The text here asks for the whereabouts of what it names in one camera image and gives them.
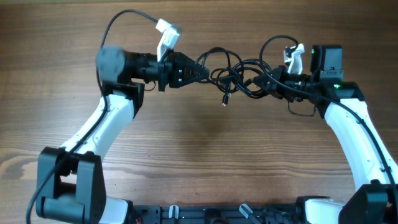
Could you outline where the black usb cable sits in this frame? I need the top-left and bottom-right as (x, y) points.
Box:
(195, 47), (274, 107)

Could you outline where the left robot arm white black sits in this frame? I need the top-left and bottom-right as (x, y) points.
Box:
(35, 46), (209, 223)

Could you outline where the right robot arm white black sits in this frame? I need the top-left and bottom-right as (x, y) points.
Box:
(254, 44), (397, 223)

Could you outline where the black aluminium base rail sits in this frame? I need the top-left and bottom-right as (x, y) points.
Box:
(130, 203), (299, 224)

